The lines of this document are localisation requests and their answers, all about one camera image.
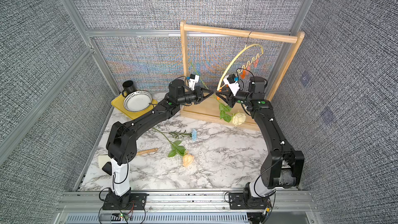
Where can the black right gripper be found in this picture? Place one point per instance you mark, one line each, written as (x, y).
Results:
(231, 99)

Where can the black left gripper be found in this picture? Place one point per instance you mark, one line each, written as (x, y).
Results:
(199, 96)

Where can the cream white rose stem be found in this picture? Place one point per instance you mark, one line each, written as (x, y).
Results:
(224, 110)

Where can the yellow clip hanger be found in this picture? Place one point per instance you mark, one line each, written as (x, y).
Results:
(242, 59)

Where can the peach rose stem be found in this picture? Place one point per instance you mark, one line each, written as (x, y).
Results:
(177, 148)

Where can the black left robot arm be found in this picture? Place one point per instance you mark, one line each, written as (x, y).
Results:
(121, 144)

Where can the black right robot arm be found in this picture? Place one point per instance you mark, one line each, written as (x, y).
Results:
(283, 165)

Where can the wooden clothes rack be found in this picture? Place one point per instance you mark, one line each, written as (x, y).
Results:
(209, 110)

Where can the salmon pink clothes peg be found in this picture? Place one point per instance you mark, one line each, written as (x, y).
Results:
(256, 62)

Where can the blue carnation stem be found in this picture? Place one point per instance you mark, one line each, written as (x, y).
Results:
(193, 134)

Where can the white striped rim bowl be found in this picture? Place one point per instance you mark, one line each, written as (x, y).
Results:
(137, 101)

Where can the black mug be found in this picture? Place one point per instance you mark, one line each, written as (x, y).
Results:
(128, 88)

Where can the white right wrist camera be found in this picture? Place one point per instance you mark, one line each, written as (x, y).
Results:
(232, 82)

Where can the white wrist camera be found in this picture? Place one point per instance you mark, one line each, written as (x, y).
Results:
(192, 81)
(232, 82)

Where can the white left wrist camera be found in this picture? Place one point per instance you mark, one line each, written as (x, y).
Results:
(192, 81)

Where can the wooden handle spatula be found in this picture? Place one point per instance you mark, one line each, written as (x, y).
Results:
(144, 152)

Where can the black handle scraper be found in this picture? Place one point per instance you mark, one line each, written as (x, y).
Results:
(104, 163)

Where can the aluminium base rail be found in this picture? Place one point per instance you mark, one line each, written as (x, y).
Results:
(195, 206)

